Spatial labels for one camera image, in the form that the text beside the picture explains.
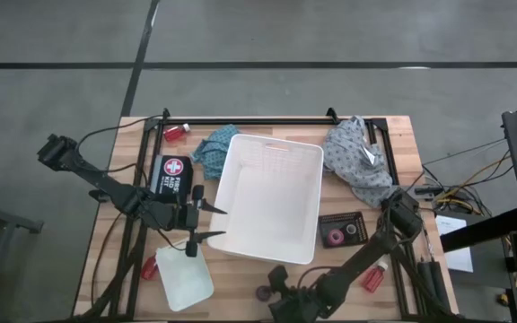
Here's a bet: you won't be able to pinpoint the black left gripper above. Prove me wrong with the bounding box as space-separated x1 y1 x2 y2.
159 184 229 258

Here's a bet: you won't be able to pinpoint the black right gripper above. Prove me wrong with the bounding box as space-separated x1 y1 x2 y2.
267 265 331 323

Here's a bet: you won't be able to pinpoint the purple bandage roll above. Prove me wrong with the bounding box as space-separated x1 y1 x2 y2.
255 284 274 303

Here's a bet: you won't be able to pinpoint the black first aid kit pouch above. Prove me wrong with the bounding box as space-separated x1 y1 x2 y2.
148 154 195 205

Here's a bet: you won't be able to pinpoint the red bottle with white cap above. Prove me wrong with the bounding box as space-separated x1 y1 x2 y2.
162 123 192 144
140 254 159 282
360 261 390 294

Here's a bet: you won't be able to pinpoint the teal patterned cloth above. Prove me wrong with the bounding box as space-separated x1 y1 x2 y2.
189 124 242 181

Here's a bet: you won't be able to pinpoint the white perforated plastic basket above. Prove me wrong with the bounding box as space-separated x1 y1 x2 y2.
206 133 325 266

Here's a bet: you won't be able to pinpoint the pink bandage roll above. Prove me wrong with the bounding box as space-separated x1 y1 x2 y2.
327 228 346 246

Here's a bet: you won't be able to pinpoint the grey patterned cloth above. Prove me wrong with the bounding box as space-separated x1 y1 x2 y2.
321 115 395 209

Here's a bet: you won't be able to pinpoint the small black plastic basket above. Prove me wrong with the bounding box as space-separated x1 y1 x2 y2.
318 210 370 249

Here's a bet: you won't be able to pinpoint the white paper sheet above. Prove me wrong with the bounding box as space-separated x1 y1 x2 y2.
434 214 475 274

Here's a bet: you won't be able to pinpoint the black bar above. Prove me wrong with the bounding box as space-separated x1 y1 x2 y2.
439 206 517 253

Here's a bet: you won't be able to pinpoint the black metal table frame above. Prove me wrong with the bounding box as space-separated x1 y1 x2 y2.
78 107 455 323

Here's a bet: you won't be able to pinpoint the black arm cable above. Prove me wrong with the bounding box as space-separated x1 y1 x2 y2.
74 114 166 156

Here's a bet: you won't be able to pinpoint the black cylindrical handles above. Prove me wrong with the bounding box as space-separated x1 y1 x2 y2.
416 258 451 316

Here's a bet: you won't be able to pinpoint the black cable bundle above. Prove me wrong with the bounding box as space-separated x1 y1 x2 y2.
413 137 509 216

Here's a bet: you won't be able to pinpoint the yellow cable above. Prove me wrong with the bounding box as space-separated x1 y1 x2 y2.
435 154 513 214

